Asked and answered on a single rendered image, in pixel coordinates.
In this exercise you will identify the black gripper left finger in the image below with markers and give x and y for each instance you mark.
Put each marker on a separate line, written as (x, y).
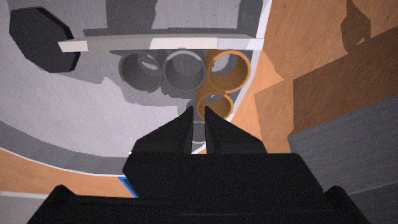
(170, 137)

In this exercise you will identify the bronze bushing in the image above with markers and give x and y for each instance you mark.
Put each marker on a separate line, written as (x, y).
(222, 108)
(233, 81)

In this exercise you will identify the grey metal bushing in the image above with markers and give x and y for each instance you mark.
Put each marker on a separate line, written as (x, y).
(179, 82)
(198, 128)
(132, 74)

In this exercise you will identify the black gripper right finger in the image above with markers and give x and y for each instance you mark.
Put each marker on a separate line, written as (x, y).
(228, 138)

